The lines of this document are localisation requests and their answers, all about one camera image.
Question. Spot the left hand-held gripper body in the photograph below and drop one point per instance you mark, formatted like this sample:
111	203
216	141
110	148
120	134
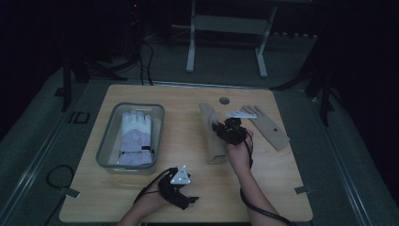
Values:
175	188

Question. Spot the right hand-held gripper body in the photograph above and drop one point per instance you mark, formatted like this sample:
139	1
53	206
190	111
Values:
235	128

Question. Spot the plain beige glove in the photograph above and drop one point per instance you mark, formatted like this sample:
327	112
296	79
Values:
213	147

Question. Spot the purple glove with white fingers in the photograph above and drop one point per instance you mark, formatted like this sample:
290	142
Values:
135	138

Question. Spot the gray plastic bin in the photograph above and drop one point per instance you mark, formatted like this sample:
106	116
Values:
108	147

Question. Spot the person's left hand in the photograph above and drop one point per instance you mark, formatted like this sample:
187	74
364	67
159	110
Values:
153	197

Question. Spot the person's right hand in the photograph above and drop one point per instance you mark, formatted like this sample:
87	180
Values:
240	157

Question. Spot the gray table grommet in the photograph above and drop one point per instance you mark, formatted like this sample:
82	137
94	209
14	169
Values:
224	100

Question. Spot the beige glove with dark button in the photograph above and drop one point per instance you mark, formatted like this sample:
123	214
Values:
269	127

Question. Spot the gray tape piece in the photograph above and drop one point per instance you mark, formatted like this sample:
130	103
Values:
303	190
69	192

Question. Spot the black metal stand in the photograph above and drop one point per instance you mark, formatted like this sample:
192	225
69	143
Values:
67	81
324	91

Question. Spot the white metal desk frame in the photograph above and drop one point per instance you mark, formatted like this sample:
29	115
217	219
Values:
226	25

